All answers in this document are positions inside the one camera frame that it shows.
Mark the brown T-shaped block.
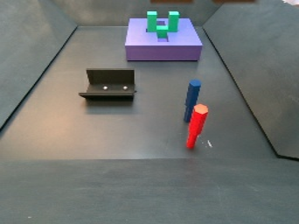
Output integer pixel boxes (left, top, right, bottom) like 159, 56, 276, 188
151, 0, 256, 4

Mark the purple square board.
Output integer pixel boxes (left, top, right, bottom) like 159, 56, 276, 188
125, 18, 203, 61

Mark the red hexagonal peg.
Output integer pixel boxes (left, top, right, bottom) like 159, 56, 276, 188
185, 104, 209, 149

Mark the blue hexagonal peg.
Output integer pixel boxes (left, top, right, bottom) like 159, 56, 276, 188
183, 79, 201, 122

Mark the green U-shaped block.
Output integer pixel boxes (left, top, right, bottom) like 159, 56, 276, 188
145, 11, 180, 39

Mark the black angle bracket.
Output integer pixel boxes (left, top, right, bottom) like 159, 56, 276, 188
78, 68, 136, 101

